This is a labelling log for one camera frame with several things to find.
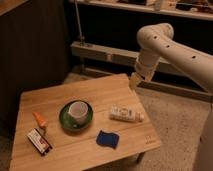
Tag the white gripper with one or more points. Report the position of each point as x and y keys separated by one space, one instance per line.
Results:
x=145 y=70

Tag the white plastic bottle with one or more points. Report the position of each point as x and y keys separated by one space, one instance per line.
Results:
x=125 y=114

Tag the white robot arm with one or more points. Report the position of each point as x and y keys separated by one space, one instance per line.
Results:
x=157 y=41

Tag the metal shelf rack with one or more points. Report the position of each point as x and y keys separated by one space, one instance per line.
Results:
x=108 y=32

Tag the white cup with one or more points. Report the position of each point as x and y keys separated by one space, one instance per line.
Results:
x=78 y=111

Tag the blue sponge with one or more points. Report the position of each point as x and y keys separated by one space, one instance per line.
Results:
x=107 y=139

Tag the green saucer plate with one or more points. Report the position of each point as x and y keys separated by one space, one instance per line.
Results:
x=68 y=123

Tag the orange toy carrot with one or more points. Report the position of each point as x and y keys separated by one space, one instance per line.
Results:
x=40 y=120

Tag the small snack box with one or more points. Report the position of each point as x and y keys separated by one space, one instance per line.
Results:
x=39 y=141

